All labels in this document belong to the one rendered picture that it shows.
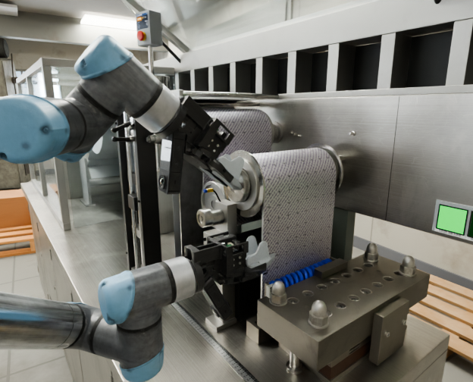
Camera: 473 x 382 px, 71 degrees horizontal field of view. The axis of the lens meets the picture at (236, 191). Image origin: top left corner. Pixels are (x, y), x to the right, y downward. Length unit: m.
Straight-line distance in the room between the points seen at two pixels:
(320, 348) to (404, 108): 0.54
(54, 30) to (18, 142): 6.98
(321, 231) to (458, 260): 2.44
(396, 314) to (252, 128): 0.57
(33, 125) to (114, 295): 0.28
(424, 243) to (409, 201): 2.48
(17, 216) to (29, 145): 3.95
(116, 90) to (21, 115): 0.16
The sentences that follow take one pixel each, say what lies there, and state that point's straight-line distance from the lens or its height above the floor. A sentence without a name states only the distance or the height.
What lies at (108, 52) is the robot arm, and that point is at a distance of 0.54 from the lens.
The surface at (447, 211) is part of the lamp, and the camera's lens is 0.83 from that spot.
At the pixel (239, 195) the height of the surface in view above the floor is 1.23.
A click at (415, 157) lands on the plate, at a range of 0.85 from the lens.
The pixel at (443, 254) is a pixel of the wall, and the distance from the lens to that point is 3.28.
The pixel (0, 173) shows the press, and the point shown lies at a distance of 7.18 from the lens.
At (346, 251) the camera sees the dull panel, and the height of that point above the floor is 1.02.
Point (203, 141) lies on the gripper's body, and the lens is 0.60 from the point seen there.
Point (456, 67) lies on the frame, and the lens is 0.83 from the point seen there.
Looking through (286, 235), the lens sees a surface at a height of 1.13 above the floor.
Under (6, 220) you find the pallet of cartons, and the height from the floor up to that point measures 0.24.
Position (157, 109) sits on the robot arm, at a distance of 0.56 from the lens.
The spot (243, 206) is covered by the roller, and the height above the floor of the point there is 1.20.
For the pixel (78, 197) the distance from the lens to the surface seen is 1.61.
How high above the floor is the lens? 1.41
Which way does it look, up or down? 14 degrees down
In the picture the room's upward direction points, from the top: straight up
